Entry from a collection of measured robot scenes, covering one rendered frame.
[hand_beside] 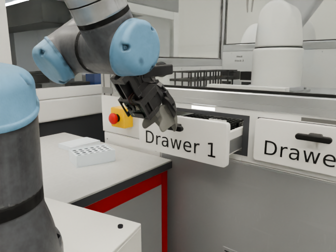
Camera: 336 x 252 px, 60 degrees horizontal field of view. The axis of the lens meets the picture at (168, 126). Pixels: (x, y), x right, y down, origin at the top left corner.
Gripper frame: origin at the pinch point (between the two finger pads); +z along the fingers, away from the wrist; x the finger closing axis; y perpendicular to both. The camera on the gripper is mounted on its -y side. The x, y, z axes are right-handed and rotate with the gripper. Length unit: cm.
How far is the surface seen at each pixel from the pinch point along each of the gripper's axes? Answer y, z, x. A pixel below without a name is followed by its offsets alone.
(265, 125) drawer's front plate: -11.8, 8.6, 19.7
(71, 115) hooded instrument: -14, 22, -80
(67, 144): 7.9, 11.4, -47.1
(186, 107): -14.5, 7.8, -5.9
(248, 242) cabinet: 6.9, 38.6, 16.4
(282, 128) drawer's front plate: -11.7, 8.8, 23.8
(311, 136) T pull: -8.7, 6.8, 31.3
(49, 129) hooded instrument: -2, 20, -82
